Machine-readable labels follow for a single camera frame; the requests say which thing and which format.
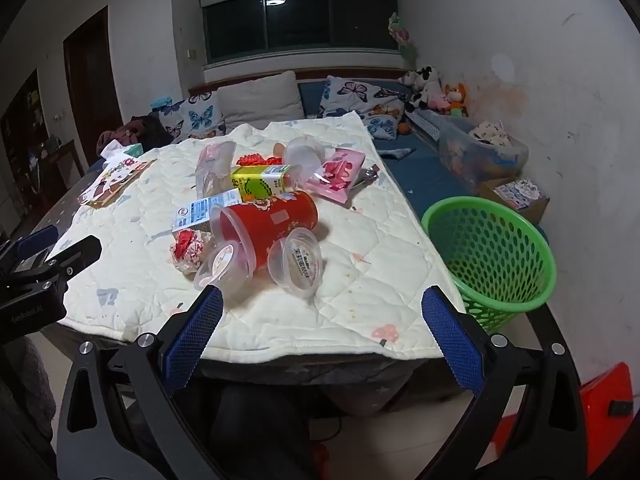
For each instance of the flower wall decoration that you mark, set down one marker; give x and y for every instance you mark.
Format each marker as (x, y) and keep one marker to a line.
(402, 37)

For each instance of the cardboard box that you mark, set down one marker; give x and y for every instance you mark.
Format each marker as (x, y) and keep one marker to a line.
(535, 212)

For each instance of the person's left forearm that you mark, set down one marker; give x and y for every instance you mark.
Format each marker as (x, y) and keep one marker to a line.
(30, 385)

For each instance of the green yellow label bottle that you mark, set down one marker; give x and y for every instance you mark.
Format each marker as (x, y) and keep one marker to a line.
(260, 182)

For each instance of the blue sofa bed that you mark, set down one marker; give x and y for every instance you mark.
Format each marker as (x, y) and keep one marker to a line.
(425, 175)

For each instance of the orange fox plush toy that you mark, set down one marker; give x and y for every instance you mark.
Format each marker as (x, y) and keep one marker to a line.
(456, 97)

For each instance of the red paper cup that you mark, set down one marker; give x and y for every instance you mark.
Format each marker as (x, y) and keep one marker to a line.
(280, 215)

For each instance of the white quilted blanket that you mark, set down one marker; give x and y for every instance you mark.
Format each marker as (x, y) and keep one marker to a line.
(350, 285)

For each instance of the patterned cloth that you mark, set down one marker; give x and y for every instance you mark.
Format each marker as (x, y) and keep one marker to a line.
(490, 132)

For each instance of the orange ball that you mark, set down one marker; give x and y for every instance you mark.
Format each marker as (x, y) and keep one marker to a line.
(403, 129)

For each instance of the brown wooden door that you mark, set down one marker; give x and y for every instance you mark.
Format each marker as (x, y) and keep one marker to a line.
(90, 85)

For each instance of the cow plush toy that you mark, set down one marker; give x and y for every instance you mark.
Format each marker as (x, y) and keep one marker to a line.
(425, 82)

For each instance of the pile of dark clothes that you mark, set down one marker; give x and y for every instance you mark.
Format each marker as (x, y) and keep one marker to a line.
(145, 132)

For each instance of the red mesh net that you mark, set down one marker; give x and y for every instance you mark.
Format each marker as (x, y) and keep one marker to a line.
(255, 160)

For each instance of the clear plastic container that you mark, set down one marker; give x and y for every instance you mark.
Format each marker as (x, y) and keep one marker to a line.
(305, 155)

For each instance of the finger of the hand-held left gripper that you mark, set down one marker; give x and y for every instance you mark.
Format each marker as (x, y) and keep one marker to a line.
(35, 241)
(75, 256)

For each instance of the green plastic basket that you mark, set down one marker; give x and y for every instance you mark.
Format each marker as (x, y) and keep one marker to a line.
(500, 260)

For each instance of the teal butterfly pillow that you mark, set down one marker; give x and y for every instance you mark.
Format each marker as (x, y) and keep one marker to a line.
(165, 103)

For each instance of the blue white milk carton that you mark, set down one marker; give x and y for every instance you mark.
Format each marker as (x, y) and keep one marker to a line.
(197, 210)

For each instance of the person's dark pants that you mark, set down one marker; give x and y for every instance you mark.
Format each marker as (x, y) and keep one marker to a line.
(270, 435)

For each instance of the small butterfly pillow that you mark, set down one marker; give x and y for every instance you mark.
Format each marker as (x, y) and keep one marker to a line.
(382, 127)

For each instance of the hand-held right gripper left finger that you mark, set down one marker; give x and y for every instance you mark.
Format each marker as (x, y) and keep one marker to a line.
(195, 340)

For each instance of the clear storage bin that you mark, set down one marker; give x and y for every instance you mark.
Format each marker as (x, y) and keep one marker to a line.
(470, 160)

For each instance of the dark window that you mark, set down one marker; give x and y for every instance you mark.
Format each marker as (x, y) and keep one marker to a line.
(300, 25)

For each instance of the pink snack packet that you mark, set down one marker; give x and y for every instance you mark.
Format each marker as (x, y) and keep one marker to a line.
(335, 172)

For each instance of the small silver object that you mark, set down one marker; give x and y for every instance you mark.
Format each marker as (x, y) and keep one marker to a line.
(369, 174)

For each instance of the dark wooden shelf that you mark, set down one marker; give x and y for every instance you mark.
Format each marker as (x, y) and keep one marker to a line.
(22, 135)

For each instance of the clear plastic pudding cup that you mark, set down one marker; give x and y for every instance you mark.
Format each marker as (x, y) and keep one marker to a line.
(222, 265)

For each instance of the grey cloth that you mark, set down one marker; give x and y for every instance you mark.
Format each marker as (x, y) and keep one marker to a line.
(397, 153)

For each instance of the red white wrapper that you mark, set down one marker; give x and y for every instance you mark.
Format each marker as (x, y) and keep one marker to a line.
(189, 252)

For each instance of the cartoon printed card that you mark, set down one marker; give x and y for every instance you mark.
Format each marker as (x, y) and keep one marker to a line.
(517, 194)

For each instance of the red plastic stool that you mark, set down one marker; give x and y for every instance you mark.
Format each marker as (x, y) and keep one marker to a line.
(605, 400)

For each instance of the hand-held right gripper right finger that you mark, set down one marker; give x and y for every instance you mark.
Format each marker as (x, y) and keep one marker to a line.
(452, 340)

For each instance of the pink plush toy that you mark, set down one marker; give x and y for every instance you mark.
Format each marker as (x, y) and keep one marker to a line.
(437, 100)

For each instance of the labelled clear pudding cup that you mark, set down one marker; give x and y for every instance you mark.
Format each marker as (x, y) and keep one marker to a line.
(297, 265)

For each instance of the beige cushion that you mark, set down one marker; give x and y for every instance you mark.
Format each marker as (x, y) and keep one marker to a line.
(260, 102)

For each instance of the blue butterfly pillow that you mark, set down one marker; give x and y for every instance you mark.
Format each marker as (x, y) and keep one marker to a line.
(200, 117)

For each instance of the white plastic bag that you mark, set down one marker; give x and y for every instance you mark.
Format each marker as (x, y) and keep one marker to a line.
(111, 150)

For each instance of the large butterfly pillow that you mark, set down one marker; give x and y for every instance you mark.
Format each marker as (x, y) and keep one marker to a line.
(355, 95)

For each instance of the teal tissue box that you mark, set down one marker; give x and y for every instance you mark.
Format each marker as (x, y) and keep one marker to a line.
(133, 149)

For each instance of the clear pink plastic wrapper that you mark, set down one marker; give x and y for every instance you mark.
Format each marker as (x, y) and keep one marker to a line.
(217, 152)

